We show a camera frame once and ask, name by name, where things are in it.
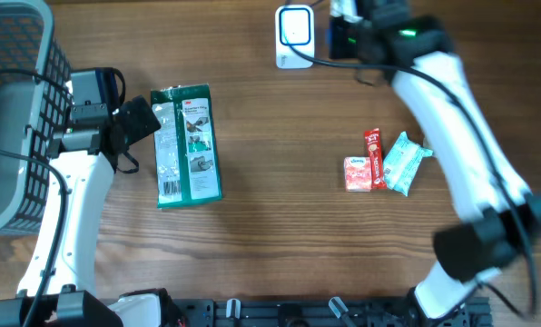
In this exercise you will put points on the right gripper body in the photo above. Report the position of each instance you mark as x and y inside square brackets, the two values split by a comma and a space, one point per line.
[343, 40]

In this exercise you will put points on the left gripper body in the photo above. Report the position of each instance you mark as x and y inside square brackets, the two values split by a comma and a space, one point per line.
[141, 123]

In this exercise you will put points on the green white gloves package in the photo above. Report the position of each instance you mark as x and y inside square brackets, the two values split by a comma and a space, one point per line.
[186, 156]

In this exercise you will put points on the red coffee stick sachet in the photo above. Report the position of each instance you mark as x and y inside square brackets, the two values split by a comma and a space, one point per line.
[373, 146]

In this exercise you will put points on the red white tissue pack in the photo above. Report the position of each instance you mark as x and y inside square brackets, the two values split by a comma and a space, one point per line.
[358, 174]

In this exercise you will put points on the teal wet wipes pack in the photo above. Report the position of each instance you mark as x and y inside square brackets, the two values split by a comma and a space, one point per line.
[402, 162]

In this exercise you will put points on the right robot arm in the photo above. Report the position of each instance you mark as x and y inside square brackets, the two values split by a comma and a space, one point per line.
[500, 217]

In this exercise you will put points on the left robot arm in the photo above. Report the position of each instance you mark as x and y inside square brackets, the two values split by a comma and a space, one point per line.
[58, 288]

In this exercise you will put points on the white barcode scanner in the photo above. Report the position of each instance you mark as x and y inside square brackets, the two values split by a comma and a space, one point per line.
[294, 27]

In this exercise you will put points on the grey plastic mesh basket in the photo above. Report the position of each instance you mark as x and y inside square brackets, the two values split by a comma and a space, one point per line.
[33, 73]

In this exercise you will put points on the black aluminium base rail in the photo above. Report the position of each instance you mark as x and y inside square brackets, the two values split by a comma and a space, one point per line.
[371, 312]

